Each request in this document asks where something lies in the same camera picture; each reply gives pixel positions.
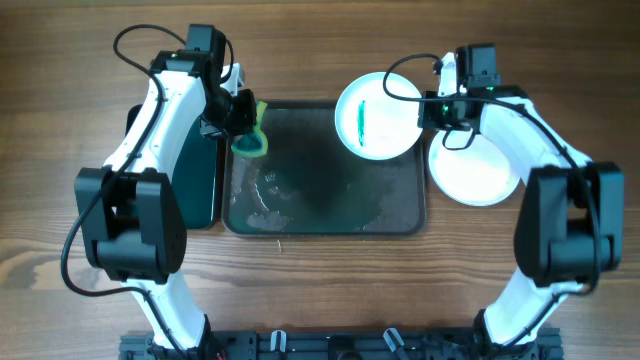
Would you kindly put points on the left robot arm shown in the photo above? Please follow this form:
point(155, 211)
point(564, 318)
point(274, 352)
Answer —
point(130, 235)

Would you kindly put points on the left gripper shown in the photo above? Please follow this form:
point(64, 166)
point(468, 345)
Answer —
point(245, 114)

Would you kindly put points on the green yellow sponge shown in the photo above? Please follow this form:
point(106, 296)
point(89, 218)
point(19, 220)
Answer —
point(254, 144)

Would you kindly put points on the dark green small tray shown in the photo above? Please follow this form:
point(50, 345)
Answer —
point(184, 199)

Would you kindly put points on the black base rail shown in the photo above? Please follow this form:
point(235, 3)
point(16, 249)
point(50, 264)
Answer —
point(431, 344)

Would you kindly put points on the white plate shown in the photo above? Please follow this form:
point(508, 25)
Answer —
point(479, 175)
point(376, 116)

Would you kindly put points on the large grey serving tray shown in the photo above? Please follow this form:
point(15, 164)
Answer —
point(309, 184)

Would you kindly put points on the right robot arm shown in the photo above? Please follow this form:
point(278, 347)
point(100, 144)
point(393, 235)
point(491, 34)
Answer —
point(570, 227)

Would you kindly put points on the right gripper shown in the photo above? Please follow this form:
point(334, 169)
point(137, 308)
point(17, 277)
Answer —
point(430, 114)

